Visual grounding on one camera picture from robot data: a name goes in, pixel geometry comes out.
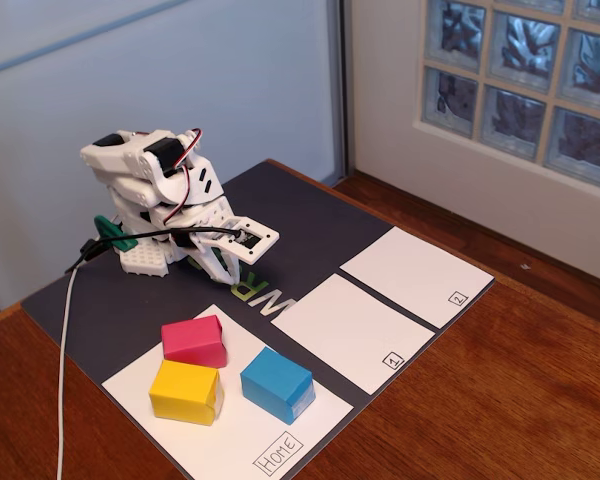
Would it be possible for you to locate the pink paper box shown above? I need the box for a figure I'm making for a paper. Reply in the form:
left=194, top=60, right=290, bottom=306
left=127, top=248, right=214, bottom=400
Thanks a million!
left=160, top=314, right=230, bottom=370

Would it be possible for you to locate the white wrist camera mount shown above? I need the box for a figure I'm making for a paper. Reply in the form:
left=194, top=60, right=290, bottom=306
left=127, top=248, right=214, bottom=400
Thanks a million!
left=214, top=213, right=281, bottom=266

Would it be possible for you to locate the grey metal door frame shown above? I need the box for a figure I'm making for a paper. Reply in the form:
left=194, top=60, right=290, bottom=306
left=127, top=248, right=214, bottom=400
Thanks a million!
left=326, top=0, right=355, bottom=184

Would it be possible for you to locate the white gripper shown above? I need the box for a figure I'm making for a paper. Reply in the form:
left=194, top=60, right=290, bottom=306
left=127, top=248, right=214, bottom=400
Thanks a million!
left=152, top=194, right=242, bottom=287

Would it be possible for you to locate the glass block window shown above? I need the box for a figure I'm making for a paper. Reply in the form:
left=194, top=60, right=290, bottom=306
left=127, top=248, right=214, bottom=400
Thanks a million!
left=412, top=0, right=600, bottom=196

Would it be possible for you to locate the blue paper box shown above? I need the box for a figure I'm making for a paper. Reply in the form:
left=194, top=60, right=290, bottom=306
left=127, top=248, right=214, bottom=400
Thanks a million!
left=239, top=346, right=316, bottom=426

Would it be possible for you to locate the dark grey board mat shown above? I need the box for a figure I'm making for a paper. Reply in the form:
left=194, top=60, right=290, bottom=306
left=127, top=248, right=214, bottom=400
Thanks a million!
left=20, top=159, right=496, bottom=480

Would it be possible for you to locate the white paper marked 1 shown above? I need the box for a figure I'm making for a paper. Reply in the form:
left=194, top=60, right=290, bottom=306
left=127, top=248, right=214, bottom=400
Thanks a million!
left=270, top=273, right=436, bottom=396

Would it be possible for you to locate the red white black servo cable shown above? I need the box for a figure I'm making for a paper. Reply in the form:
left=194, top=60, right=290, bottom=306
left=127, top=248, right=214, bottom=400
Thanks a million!
left=162, top=125, right=204, bottom=227

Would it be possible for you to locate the pale blue sliding door panel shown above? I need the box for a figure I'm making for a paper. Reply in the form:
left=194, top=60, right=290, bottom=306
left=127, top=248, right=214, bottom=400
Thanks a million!
left=0, top=0, right=341, bottom=311

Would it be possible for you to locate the green clamp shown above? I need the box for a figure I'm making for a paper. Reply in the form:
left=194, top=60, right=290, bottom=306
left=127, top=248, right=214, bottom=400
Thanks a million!
left=93, top=214, right=140, bottom=253

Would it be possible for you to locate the white paper marked 2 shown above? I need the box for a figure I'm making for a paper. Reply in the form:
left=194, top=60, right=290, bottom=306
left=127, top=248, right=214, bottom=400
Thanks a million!
left=339, top=226, right=495, bottom=330

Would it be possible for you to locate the white paper marked HOME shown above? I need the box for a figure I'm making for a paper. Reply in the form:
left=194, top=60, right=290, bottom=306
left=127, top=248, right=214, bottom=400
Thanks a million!
left=101, top=303, right=355, bottom=480

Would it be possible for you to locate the yellow paper box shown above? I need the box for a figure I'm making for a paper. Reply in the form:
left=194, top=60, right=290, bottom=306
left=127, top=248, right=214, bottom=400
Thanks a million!
left=148, top=358, right=225, bottom=427

